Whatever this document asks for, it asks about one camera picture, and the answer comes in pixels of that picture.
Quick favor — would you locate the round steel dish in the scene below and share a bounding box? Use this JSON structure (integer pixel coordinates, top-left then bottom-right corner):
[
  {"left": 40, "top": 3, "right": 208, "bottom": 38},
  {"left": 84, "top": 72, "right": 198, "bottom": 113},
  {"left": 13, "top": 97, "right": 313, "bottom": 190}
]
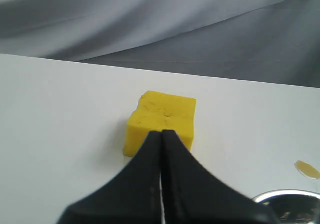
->
[{"left": 253, "top": 189, "right": 320, "bottom": 223}]

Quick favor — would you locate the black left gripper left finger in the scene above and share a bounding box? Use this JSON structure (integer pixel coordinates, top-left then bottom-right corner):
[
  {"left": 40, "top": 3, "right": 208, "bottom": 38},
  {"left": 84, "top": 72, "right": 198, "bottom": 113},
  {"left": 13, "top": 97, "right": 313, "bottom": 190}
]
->
[{"left": 58, "top": 131, "right": 162, "bottom": 224}]

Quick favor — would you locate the brown liquid spill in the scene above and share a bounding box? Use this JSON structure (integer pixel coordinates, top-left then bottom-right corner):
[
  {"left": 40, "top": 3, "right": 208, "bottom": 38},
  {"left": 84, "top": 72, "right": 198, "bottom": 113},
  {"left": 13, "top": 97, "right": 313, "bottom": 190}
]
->
[{"left": 294, "top": 160, "right": 320, "bottom": 179}]

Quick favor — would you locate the yellow sponge block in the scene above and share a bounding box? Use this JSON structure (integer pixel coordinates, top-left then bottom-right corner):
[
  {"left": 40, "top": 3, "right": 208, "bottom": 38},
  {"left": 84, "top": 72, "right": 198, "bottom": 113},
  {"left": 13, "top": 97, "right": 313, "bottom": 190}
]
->
[{"left": 123, "top": 91, "right": 197, "bottom": 157}]

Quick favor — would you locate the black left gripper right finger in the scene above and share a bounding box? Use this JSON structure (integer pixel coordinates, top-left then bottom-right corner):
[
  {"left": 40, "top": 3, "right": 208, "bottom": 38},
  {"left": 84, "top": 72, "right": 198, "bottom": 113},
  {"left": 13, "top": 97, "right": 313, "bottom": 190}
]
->
[{"left": 161, "top": 130, "right": 278, "bottom": 223}]

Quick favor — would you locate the grey fabric backdrop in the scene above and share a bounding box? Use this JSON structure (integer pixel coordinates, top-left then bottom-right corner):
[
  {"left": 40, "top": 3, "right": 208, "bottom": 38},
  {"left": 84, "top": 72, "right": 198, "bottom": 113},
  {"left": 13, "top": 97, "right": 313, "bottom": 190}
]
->
[{"left": 0, "top": 0, "right": 320, "bottom": 87}]

